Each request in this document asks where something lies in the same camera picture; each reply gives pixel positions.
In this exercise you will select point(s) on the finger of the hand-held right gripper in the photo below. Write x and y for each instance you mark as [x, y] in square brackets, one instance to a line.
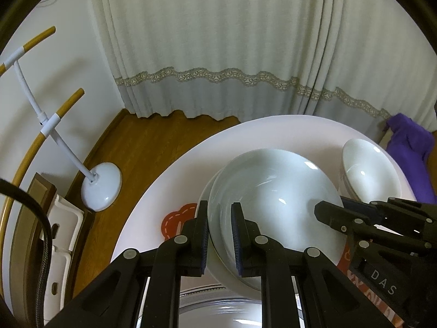
[336, 217]
[409, 211]

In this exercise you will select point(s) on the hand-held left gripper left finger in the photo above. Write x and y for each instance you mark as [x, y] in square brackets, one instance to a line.
[204, 235]

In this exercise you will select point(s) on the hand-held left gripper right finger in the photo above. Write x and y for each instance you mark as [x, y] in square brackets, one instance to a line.
[236, 239]

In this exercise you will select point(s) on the white bowl grey band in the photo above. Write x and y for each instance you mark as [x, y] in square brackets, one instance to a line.
[368, 174]
[273, 191]
[215, 266]

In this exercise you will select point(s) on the round plate grey patterned rim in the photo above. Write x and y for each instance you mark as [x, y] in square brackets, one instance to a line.
[239, 312]

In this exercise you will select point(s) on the purple cloth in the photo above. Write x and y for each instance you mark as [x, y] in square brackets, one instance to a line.
[413, 153]

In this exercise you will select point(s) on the round white table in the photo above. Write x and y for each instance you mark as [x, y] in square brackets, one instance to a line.
[153, 194]

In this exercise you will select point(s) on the yellow hoop rack white stand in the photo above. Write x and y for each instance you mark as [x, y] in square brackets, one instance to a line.
[99, 188]

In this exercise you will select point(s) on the brown wooden cabinet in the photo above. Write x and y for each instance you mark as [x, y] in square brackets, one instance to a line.
[36, 191]

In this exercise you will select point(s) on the cream pleated curtain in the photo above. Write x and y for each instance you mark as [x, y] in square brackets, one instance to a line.
[222, 41]

